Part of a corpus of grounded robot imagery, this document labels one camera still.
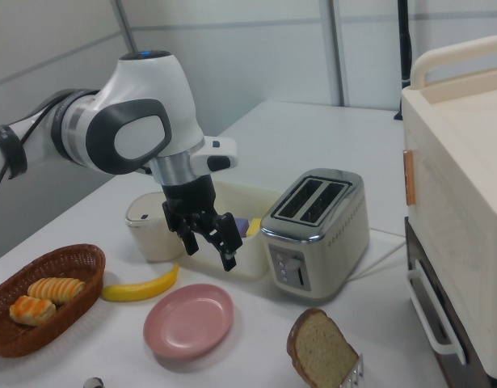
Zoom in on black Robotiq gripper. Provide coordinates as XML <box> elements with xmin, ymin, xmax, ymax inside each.
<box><xmin>161</xmin><ymin>173</ymin><xmax>245</xmax><ymax>272</ymax></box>

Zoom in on brown-crusted bread slice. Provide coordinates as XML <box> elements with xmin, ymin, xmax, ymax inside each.
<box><xmin>287</xmin><ymin>307</ymin><xmax>360</xmax><ymax>388</ymax></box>

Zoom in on chrome and cream toaster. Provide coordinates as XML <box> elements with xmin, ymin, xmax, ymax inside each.
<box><xmin>259</xmin><ymin>167</ymin><xmax>371</xmax><ymax>305</ymax></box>

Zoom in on striped long bread roll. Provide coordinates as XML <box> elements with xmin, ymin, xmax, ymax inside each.
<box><xmin>27</xmin><ymin>276</ymin><xmax>86</xmax><ymax>306</ymax></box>

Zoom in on orange-glazed bread roll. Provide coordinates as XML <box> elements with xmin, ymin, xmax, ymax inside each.
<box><xmin>9</xmin><ymin>295</ymin><xmax>57</xmax><ymax>327</ymax></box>

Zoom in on white open plastic box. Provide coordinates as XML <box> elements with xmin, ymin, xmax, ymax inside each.
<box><xmin>179</xmin><ymin>179</ymin><xmax>284</xmax><ymax>280</ymax></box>

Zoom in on cream lidded canister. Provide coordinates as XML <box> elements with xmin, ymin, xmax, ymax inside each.
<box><xmin>124</xmin><ymin>192</ymin><xmax>187</xmax><ymax>263</ymax></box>

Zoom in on yellow toy banana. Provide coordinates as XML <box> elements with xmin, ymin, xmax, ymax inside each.
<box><xmin>101</xmin><ymin>263</ymin><xmax>180</xmax><ymax>302</ymax></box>

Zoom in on pink plastic plate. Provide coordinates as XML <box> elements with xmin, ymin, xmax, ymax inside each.
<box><xmin>142</xmin><ymin>283</ymin><xmax>235</xmax><ymax>361</ymax></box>

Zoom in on brown wicker basket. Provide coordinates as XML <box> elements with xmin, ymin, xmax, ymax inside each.
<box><xmin>0</xmin><ymin>242</ymin><xmax>107</xmax><ymax>359</ymax></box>

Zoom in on cream countertop oven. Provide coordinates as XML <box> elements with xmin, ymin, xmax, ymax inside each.
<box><xmin>400</xmin><ymin>35</ymin><xmax>497</xmax><ymax>388</ymax></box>

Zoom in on black pole stand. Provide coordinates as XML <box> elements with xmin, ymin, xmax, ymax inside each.
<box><xmin>394</xmin><ymin>0</ymin><xmax>413</xmax><ymax>120</ymax></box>

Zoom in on white toaster power cable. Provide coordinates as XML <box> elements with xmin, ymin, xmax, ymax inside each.
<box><xmin>351</xmin><ymin>226</ymin><xmax>407</xmax><ymax>282</ymax></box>

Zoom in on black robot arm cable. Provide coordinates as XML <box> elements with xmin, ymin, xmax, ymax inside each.
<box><xmin>0</xmin><ymin>91</ymin><xmax>100</xmax><ymax>203</ymax></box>

